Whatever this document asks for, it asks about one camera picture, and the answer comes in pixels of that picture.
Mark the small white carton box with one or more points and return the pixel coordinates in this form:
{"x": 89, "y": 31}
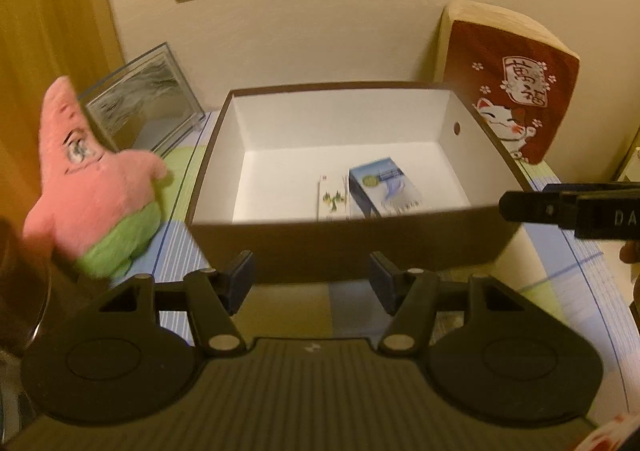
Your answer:
{"x": 332, "y": 196}

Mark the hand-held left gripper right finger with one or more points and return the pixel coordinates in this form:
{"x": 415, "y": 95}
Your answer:
{"x": 382, "y": 281}

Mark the blue carton box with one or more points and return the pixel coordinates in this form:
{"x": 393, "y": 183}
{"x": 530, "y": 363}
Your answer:
{"x": 385, "y": 186}

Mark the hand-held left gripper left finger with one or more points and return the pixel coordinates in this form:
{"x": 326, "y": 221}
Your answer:
{"x": 242, "y": 277}

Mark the red cat print cushion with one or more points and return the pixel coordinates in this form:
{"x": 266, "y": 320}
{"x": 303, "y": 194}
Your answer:
{"x": 500, "y": 61}

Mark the checked green blue cloth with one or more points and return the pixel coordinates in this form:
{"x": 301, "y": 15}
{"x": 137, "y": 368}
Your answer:
{"x": 560, "y": 291}

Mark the yellow wooden panel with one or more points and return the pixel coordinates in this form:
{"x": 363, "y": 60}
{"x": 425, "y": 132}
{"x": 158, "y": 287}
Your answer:
{"x": 45, "y": 31}

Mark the pink starfish plush toy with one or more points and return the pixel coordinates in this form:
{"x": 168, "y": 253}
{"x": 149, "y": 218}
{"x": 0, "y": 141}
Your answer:
{"x": 90, "y": 181}

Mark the red white printed cloth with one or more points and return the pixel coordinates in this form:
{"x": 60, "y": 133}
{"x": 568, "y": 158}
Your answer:
{"x": 612, "y": 433}

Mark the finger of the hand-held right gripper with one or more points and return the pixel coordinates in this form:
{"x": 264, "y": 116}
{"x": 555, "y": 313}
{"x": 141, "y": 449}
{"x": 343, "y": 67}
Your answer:
{"x": 590, "y": 187}
{"x": 535, "y": 208}

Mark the person's right hand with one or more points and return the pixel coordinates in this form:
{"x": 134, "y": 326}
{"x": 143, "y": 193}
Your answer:
{"x": 631, "y": 251}

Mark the dark glossy brown object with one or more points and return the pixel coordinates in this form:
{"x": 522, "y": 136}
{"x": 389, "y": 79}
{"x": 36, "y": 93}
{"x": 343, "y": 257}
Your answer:
{"x": 22, "y": 281}

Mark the brown cardboard box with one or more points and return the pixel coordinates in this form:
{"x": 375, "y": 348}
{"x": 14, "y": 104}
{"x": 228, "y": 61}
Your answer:
{"x": 350, "y": 246}

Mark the glass picture frame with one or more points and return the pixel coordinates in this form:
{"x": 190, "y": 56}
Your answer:
{"x": 140, "y": 91}

